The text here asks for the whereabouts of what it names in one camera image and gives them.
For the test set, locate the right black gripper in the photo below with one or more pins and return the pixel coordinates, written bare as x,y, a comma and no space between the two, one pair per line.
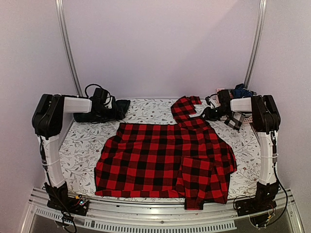
208,116

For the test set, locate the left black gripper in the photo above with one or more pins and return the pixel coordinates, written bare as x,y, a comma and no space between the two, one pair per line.
114,115

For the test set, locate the dark green plaid skirt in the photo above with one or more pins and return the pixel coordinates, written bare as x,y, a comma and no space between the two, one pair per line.
101,114

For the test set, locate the red black plaid shirt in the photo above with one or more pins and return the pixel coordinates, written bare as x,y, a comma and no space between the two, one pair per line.
186,159

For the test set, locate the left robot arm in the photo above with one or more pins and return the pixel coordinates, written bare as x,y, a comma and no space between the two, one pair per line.
47,122

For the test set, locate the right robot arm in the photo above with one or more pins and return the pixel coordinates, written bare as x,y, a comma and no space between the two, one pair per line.
266,122

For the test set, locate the grey white plaid cloth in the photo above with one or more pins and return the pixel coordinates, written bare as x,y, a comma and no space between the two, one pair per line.
235,120

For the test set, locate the pink plastic basket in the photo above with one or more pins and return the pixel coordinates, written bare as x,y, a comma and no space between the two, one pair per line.
247,120

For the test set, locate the dark blue garment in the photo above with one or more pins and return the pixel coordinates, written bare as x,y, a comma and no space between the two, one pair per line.
240,91

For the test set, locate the left aluminium frame post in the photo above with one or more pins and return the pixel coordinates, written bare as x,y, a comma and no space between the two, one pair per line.
68,51

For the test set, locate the aluminium frame post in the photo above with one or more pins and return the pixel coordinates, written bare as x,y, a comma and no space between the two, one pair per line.
68,51
256,42

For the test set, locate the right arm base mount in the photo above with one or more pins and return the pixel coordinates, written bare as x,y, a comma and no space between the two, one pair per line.
260,210

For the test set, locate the front aluminium rail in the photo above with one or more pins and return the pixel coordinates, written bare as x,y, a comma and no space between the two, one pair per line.
133,216

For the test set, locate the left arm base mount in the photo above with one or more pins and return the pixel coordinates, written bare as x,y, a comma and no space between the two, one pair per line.
60,200

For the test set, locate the right aluminium frame post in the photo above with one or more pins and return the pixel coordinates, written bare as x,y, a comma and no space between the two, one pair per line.
256,42

